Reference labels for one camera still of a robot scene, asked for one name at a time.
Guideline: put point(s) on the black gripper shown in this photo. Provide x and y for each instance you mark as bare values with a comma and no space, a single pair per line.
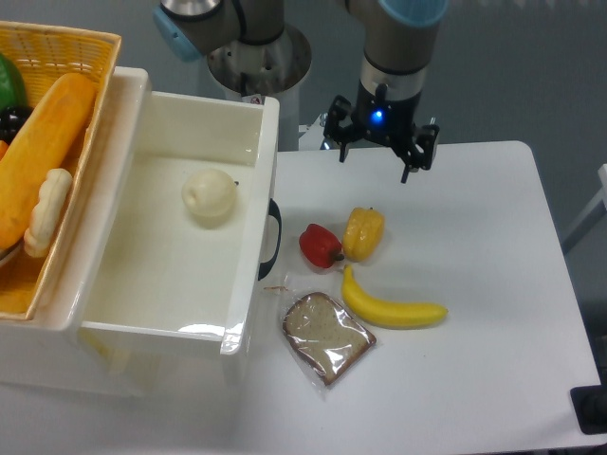
388,123

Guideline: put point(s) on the white top drawer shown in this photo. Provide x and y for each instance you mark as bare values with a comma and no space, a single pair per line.
169,281

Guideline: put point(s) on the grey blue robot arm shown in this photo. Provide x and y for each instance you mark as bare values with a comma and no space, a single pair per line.
399,36

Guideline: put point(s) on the white drawer cabinet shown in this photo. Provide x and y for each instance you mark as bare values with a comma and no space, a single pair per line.
53,350

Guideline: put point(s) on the yellow toy pepper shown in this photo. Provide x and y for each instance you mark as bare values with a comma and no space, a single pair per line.
363,233

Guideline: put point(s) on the red toy pepper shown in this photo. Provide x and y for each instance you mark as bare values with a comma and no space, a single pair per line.
320,246

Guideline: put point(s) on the yellow toy banana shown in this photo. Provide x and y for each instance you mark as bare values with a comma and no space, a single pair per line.
387,313

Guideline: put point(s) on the wrapped brown bread slice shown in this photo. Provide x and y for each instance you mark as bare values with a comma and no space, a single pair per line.
322,335

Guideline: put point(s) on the white furniture at right edge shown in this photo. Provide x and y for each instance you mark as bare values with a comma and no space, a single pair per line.
588,217

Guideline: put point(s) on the cream toy pastry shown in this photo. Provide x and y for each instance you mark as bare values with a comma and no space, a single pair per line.
45,215

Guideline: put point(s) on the orange toy baguette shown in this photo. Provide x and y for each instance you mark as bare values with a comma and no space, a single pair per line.
41,145

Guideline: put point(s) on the yellow wicker basket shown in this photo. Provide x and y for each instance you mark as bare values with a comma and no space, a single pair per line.
66,72

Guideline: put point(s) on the black object at edge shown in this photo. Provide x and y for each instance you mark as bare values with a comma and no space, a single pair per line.
590,408

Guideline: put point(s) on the black toy item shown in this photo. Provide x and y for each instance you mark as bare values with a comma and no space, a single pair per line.
12,119

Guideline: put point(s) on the green toy pepper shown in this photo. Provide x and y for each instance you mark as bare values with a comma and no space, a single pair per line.
12,87

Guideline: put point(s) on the black drawer handle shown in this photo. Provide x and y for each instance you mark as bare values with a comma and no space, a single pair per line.
272,239

